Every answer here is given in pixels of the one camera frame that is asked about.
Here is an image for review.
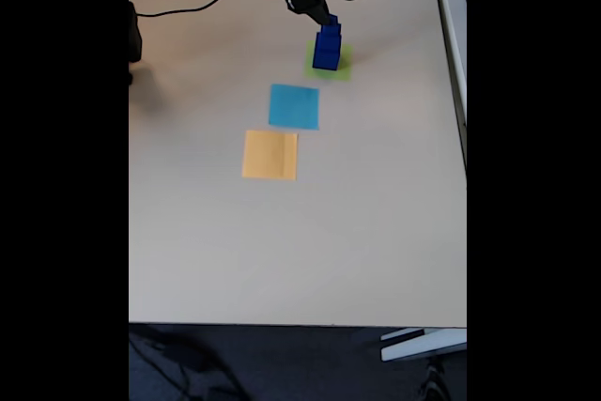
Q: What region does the orange paper square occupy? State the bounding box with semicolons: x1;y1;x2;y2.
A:
240;129;300;182

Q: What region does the green paper square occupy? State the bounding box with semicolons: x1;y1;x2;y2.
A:
302;41;354;83

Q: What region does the white desk with dark edge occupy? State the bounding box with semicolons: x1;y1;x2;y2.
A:
429;0;468;177

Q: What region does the light blue paper square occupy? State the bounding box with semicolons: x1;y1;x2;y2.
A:
268;83;320;131

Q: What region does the large blue cube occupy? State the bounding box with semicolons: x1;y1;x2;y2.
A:
311;33;344;72

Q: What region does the medium blue cube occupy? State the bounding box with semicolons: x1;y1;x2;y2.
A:
315;24;343;55

